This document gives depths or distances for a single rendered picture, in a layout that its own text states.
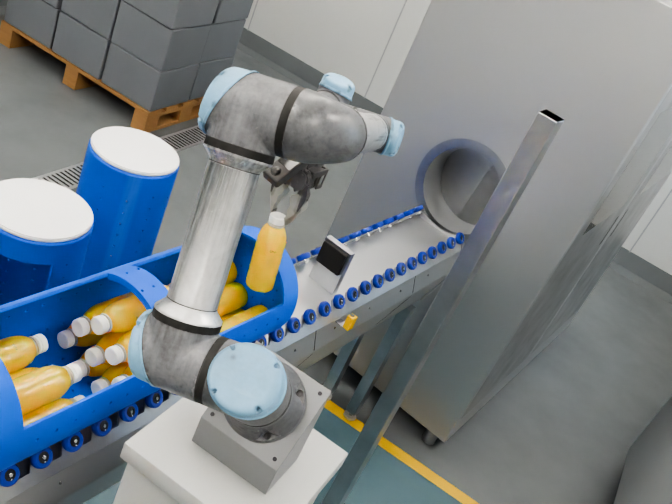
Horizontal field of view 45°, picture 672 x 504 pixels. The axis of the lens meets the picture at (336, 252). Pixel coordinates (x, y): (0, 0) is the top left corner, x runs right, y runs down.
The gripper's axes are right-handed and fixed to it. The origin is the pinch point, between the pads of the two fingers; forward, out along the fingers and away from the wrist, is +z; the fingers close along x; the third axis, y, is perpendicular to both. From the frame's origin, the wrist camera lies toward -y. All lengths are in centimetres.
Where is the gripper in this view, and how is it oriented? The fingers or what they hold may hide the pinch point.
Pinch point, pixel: (278, 215)
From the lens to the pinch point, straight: 191.0
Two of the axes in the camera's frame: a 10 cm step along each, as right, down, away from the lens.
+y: 5.5, -2.3, 8.0
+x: -7.5, -5.7, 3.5
